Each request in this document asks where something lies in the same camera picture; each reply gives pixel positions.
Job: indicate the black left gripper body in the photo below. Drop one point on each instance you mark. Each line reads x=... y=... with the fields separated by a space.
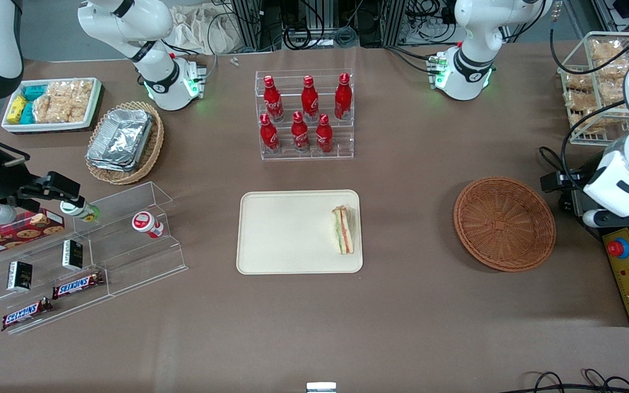
x=573 y=186

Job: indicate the triangle sandwich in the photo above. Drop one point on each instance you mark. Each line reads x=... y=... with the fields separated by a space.
x=344 y=229

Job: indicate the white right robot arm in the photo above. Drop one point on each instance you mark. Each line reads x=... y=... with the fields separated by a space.
x=156 y=71

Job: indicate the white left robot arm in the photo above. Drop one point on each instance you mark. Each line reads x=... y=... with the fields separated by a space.
x=625 y=174

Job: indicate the white rectangular snack tray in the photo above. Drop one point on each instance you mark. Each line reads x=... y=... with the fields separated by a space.
x=52 y=127

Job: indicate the brown round wicker basket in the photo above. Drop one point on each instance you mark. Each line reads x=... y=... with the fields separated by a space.
x=503 y=224

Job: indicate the light oval wicker basket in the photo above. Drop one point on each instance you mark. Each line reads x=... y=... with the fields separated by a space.
x=153 y=147

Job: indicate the cream plastic tray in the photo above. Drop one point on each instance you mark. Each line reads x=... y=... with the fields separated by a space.
x=287 y=232

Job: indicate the grey black power box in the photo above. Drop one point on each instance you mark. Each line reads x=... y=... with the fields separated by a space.
x=574 y=203

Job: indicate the white bottle green label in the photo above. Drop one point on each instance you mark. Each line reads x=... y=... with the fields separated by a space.
x=82 y=212

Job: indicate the red cookie box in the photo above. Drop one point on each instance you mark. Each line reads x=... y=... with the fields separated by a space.
x=19 y=232

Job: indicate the clear bag fried snacks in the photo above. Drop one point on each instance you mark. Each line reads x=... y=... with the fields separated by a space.
x=609 y=52
x=587 y=123
x=579 y=82
x=612 y=90

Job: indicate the small black box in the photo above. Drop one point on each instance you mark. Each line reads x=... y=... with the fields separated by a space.
x=19 y=275
x=72 y=255

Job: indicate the stack of foil trays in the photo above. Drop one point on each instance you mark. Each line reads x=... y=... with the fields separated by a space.
x=120 y=139

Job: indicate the teal snack pack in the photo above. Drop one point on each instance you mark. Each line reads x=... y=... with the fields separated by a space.
x=27 y=113
x=35 y=91

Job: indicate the yellow snack pack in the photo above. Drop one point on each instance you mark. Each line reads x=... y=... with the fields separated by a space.
x=16 y=109

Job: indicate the clear bag rice crackers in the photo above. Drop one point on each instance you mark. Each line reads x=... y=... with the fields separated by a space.
x=78 y=101
x=49 y=106

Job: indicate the Snickers chocolate bar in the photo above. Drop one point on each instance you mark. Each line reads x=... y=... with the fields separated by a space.
x=25 y=315
x=77 y=285

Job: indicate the clear acrylic stepped shelf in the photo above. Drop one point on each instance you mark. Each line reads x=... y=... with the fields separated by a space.
x=129 y=256

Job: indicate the white bottle red lid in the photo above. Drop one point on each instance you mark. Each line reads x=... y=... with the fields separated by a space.
x=148 y=224

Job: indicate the beige cloth bag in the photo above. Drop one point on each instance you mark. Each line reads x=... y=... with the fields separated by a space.
x=200 y=30

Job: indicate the red cola bottle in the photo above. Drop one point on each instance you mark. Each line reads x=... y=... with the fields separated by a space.
x=324 y=136
x=343 y=98
x=309 y=101
x=273 y=101
x=300 y=134
x=269 y=136

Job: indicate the clear acrylic bottle rack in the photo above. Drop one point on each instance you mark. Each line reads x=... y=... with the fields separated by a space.
x=303 y=155

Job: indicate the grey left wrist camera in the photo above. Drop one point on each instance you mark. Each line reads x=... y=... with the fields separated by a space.
x=601 y=218

